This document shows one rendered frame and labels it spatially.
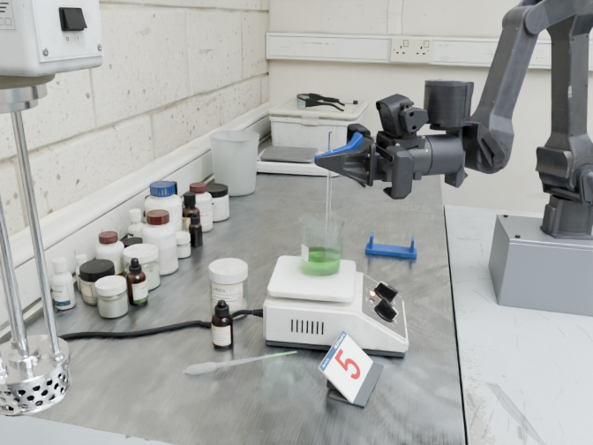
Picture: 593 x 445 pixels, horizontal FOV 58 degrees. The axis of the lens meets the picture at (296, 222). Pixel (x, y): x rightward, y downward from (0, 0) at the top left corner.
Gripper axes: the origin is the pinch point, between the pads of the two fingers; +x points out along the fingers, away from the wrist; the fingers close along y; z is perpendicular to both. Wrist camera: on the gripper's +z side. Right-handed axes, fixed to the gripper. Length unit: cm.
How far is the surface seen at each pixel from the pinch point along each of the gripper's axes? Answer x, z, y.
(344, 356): 2.4, -22.7, 12.4
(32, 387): 34.1, -8.5, 29.8
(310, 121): -24, -15, -104
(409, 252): -22.0, -25.0, -20.5
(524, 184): -111, -42, -105
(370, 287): -5.4, -19.7, 0.7
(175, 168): 21, -16, -60
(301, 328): 6.5, -21.8, 6.1
